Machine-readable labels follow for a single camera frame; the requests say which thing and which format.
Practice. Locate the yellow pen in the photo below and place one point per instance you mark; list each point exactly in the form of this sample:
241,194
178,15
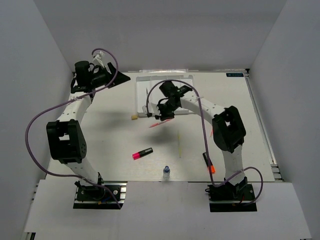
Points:
179,144

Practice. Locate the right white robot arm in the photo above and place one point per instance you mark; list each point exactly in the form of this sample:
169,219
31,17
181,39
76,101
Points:
228,128

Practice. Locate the pink highlighter black cap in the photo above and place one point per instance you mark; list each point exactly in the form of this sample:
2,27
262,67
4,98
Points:
142,153

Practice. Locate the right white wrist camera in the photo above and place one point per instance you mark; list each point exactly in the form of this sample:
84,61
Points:
151,110

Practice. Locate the white compartment tray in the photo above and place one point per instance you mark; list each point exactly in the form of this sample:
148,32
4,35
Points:
159,87

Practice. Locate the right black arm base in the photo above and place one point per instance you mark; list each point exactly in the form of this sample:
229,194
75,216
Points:
221,201

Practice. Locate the small blue-capped bottle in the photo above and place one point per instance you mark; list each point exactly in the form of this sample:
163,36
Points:
166,172

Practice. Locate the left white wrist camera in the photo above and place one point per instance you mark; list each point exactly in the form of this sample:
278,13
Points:
98,58

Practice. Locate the pink pen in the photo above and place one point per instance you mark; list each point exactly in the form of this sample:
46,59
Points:
159,123

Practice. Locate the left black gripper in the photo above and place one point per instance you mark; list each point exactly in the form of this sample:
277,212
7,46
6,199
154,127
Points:
110,77

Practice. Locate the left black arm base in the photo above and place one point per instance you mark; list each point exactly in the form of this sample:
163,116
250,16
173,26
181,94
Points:
93,198

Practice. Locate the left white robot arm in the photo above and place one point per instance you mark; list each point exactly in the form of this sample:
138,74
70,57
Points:
66,140

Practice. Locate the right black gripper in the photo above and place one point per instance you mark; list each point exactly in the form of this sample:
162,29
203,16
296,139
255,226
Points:
162,116

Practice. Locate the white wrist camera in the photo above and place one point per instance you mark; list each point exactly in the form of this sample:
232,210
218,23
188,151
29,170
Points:
98,58
151,110

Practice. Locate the orange highlighter black cap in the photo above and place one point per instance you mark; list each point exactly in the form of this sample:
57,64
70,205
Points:
209,165

